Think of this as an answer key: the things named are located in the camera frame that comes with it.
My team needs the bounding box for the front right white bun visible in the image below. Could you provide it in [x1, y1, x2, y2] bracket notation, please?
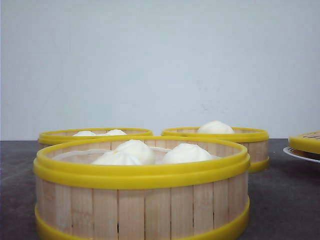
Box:
[162, 143, 220, 164]

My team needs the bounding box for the white ceramic plate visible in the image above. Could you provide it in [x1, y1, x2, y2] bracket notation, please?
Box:
[283, 146, 320, 164]

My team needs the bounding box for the bamboo steamer basket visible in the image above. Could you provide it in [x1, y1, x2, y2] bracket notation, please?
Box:
[38, 127, 153, 149]
[161, 126, 269, 173]
[33, 136, 250, 240]

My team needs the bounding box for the white bun in right basket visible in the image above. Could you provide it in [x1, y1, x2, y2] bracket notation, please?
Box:
[197, 120, 235, 134]

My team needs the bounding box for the middle back white bun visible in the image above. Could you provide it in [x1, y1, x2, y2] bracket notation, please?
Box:
[114, 139, 156, 165]

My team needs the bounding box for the white bun in left basket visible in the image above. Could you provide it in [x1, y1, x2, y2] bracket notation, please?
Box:
[73, 130, 97, 137]

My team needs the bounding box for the white bun in basket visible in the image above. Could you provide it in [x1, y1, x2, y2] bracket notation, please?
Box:
[197, 120, 235, 134]
[73, 130, 97, 137]

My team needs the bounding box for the front left white bun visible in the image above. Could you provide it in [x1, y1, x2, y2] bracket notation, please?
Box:
[92, 151, 143, 166]

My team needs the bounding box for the woven bamboo steamer lid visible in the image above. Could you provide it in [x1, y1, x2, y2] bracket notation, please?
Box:
[288, 130, 320, 154]

